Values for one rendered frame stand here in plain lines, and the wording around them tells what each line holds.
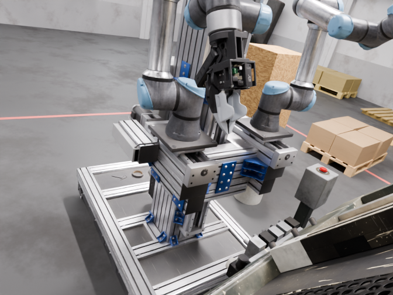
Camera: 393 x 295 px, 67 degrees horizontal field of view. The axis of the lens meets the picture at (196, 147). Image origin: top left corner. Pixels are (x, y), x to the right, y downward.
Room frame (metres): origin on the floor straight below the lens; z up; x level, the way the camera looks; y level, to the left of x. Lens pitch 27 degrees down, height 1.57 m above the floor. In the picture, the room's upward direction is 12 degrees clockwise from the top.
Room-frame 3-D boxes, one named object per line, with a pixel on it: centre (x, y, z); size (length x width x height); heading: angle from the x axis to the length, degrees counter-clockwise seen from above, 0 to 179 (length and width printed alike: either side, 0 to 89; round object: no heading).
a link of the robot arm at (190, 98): (1.16, 0.08, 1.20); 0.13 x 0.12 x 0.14; 115
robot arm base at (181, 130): (1.16, 0.07, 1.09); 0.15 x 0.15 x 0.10
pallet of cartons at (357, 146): (3.84, -2.01, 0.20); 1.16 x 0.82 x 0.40; 129
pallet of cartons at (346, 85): (8.08, -3.00, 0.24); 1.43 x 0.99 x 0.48; 38
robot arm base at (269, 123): (1.47, -0.32, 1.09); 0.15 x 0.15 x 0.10
